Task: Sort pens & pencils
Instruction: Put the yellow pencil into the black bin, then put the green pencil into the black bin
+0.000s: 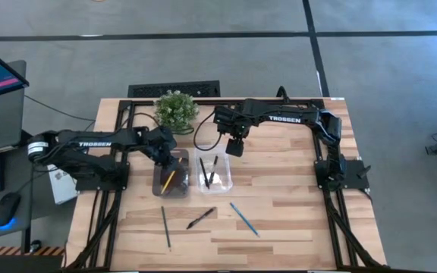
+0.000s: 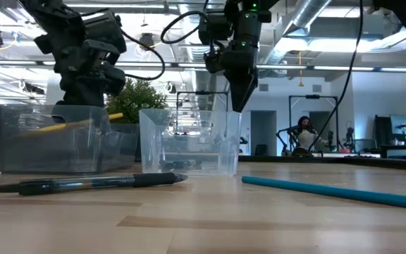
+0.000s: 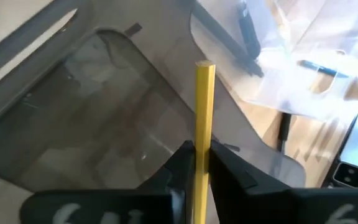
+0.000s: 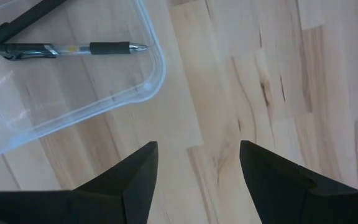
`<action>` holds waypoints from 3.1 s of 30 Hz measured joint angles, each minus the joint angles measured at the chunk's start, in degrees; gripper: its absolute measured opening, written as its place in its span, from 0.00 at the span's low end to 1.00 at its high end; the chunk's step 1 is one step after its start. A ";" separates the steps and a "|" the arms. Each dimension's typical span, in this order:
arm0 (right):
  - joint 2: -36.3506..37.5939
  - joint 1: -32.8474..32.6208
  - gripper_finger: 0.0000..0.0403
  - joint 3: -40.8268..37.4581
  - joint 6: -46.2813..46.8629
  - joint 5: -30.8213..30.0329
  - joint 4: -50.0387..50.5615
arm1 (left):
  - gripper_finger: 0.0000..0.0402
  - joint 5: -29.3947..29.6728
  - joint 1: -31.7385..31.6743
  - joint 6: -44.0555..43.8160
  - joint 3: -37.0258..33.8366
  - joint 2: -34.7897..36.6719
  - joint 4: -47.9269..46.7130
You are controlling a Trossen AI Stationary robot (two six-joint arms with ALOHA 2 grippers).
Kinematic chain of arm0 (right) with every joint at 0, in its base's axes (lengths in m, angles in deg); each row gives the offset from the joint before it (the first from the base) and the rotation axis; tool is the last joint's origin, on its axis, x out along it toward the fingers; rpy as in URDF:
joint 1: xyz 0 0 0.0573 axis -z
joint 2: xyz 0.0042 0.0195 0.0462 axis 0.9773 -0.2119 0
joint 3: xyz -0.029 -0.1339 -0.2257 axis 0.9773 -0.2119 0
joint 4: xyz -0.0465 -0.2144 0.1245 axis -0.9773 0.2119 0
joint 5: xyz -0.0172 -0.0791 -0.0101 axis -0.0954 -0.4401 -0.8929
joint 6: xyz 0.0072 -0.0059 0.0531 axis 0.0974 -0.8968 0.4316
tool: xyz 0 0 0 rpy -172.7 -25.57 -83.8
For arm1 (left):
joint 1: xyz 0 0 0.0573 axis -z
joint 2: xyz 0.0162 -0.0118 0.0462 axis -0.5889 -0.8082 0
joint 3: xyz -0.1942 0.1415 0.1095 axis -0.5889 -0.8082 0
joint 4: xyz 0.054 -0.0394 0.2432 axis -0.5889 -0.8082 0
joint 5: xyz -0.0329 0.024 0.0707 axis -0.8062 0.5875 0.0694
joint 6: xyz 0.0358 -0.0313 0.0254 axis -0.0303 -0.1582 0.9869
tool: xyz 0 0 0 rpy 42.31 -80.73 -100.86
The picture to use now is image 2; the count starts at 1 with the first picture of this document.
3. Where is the dark plant pot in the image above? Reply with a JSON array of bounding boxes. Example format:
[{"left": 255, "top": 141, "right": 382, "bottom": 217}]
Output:
[{"left": 110, "top": 123, "right": 141, "bottom": 162}]

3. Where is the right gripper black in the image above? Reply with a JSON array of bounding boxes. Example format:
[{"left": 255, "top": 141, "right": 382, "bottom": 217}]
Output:
[{"left": 204, "top": 41, "right": 261, "bottom": 114}]

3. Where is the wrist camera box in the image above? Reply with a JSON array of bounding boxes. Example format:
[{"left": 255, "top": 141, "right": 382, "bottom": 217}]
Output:
[
  {"left": 198, "top": 12, "right": 233, "bottom": 42},
  {"left": 82, "top": 9, "right": 128, "bottom": 54}
]

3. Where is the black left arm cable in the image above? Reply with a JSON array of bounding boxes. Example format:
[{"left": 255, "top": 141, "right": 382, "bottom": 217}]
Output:
[{"left": 119, "top": 29, "right": 166, "bottom": 81}]

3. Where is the silver spiral ceiling duct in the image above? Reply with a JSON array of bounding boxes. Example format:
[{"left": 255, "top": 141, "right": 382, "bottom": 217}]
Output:
[{"left": 178, "top": 0, "right": 225, "bottom": 111}]

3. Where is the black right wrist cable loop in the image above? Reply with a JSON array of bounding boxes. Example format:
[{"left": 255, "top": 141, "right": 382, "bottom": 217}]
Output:
[{"left": 160, "top": 10, "right": 211, "bottom": 45}]

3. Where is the black table edge rail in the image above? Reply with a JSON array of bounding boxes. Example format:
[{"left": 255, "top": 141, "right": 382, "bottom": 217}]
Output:
[{"left": 238, "top": 155, "right": 406, "bottom": 173}]

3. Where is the person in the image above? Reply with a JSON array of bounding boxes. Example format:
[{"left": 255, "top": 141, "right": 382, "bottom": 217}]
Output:
[{"left": 295, "top": 115, "right": 328, "bottom": 152}]

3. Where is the smoky grey plastic bin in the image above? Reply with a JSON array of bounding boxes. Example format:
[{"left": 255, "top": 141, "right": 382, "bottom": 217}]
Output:
[{"left": 0, "top": 103, "right": 140, "bottom": 175}]

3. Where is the yellow hanging pendant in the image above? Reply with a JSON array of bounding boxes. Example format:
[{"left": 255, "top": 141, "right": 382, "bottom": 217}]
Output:
[{"left": 297, "top": 50, "right": 305, "bottom": 88}]

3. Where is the black background station frame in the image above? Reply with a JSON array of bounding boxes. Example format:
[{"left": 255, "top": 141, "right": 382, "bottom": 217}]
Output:
[
  {"left": 176, "top": 90, "right": 230, "bottom": 137},
  {"left": 288, "top": 94, "right": 340, "bottom": 153}
]

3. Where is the long ceiling light bar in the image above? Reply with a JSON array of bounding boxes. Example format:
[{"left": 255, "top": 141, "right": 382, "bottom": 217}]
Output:
[{"left": 0, "top": 59, "right": 406, "bottom": 73}]

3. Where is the matte black pen silver print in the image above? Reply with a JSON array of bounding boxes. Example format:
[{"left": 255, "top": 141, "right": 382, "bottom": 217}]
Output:
[{"left": 167, "top": 159, "right": 204, "bottom": 169}]

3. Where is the green potted plant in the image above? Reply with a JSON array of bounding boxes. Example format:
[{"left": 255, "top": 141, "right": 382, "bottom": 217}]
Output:
[{"left": 105, "top": 78, "right": 169, "bottom": 125}]

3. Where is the clear plastic bin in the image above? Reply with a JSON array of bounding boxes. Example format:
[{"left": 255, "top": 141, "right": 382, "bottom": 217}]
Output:
[{"left": 139, "top": 108, "right": 243, "bottom": 178}]

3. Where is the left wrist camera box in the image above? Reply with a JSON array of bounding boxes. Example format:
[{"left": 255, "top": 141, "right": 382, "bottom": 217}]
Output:
[{"left": 82, "top": 9, "right": 128, "bottom": 54}]

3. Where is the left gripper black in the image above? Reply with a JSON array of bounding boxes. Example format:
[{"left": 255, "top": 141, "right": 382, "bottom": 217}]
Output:
[{"left": 52, "top": 38, "right": 128, "bottom": 109}]

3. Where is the teal pencil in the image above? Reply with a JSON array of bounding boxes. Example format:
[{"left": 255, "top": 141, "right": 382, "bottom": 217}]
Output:
[{"left": 241, "top": 175, "right": 406, "bottom": 212}]

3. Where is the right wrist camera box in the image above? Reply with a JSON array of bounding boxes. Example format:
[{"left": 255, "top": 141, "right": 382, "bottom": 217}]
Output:
[{"left": 198, "top": 12, "right": 233, "bottom": 42}]

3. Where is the yellow pencil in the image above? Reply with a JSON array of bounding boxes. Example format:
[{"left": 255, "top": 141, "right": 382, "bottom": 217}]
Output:
[{"left": 18, "top": 111, "right": 125, "bottom": 140}]

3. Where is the long black hanging cable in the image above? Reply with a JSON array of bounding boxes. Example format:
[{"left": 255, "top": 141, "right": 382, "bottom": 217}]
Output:
[{"left": 307, "top": 0, "right": 365, "bottom": 153}]

